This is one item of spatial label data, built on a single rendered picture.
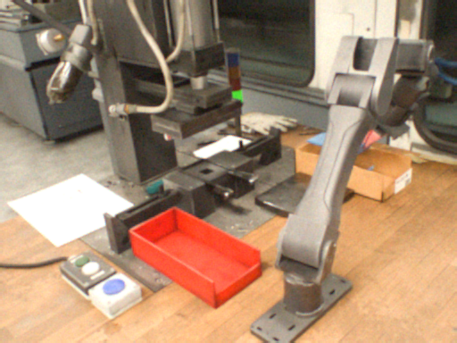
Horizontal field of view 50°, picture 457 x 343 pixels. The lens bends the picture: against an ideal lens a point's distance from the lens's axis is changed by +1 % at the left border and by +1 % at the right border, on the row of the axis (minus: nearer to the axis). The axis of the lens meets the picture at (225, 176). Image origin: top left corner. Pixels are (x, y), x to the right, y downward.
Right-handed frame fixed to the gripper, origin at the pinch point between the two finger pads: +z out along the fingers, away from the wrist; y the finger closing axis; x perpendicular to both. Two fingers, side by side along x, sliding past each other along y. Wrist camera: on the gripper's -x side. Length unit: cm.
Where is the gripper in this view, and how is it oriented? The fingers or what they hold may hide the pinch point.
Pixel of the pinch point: (365, 145)
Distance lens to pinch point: 119.5
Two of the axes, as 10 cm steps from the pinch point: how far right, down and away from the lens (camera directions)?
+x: -7.1, 3.6, -6.0
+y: -6.3, -6.9, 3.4
